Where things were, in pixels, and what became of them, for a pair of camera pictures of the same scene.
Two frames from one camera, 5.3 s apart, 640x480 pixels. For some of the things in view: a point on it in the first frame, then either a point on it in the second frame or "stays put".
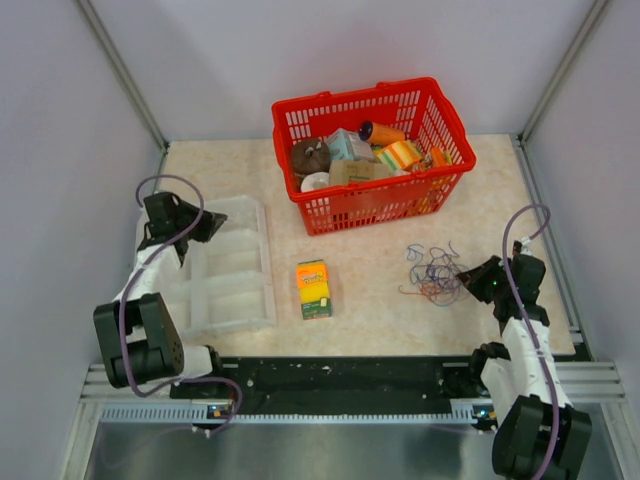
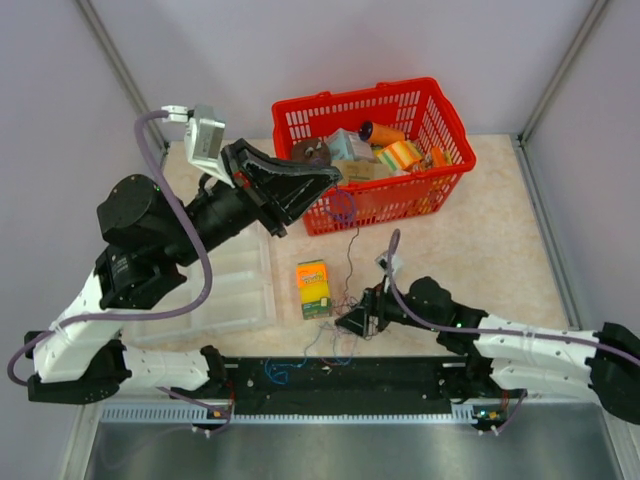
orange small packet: (438, 157) stays put
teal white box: (349, 146) stays put
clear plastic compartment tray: (225, 286) stays put
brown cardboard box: (349, 170) stays put
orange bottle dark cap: (377, 134) stays put
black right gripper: (473, 278) -> (375, 303)
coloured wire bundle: (437, 281) -> (336, 340)
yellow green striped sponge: (399, 155) stays put
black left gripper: (210, 222) -> (280, 201)
